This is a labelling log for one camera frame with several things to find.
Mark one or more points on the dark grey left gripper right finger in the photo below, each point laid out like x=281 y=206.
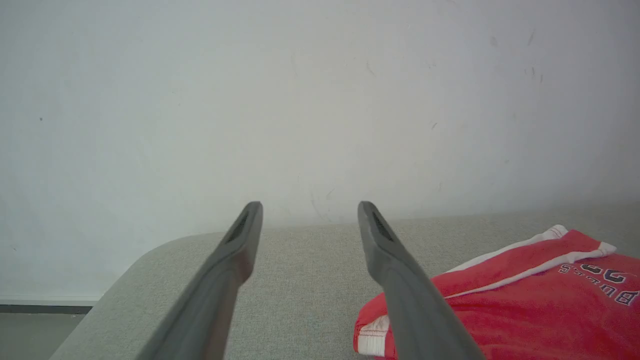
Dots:
x=400 y=280

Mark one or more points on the grey fabric sofa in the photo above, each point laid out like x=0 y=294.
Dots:
x=300 y=280

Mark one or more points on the black wall baseboard strip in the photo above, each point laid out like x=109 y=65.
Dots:
x=45 y=309

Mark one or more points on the red white sports shorts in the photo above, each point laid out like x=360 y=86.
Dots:
x=525 y=310

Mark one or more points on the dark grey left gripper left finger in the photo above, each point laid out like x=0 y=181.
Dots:
x=220 y=290

